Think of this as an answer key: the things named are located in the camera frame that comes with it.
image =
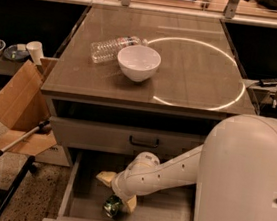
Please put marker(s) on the open bottom drawer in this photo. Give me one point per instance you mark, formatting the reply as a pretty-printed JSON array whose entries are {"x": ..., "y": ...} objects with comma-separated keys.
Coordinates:
[{"x": 85, "y": 195}]

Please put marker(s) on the white paper cup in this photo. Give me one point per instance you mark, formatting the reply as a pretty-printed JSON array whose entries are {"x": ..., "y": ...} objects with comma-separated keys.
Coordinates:
[{"x": 36, "y": 51}]

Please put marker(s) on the green soda can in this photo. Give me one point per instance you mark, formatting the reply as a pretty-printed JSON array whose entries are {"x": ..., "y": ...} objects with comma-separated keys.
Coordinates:
[{"x": 112, "y": 205}]

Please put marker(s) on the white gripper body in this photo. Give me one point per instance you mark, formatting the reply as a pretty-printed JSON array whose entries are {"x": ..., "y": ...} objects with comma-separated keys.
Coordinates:
[{"x": 121, "y": 186}]

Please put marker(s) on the closed drawer with black handle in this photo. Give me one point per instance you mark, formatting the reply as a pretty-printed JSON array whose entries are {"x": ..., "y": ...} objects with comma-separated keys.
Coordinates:
[{"x": 121, "y": 139}]

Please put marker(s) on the brown cardboard box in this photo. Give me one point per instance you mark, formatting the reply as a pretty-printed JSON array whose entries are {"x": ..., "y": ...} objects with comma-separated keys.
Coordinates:
[{"x": 22, "y": 106}]

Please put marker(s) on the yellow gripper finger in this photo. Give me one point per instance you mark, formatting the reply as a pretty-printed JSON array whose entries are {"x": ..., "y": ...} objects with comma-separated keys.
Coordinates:
[
  {"x": 130, "y": 204},
  {"x": 106, "y": 177}
]

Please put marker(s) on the black power adapter with cable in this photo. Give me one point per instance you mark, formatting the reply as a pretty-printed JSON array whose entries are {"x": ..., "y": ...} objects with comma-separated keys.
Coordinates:
[{"x": 269, "y": 98}]

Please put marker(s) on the white ceramic bowl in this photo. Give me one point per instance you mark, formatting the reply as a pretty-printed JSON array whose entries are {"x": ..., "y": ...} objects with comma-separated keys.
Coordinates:
[{"x": 138, "y": 63}]

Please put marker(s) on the clear plastic water bottle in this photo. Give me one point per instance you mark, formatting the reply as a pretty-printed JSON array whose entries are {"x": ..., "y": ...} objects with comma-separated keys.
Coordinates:
[{"x": 108, "y": 50}]

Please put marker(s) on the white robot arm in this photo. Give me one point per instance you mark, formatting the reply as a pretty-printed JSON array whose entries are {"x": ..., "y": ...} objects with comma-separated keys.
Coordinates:
[{"x": 235, "y": 172}]

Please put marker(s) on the grey drawer cabinet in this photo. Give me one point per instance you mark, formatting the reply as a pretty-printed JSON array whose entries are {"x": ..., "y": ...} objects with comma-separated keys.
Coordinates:
[{"x": 167, "y": 111}]

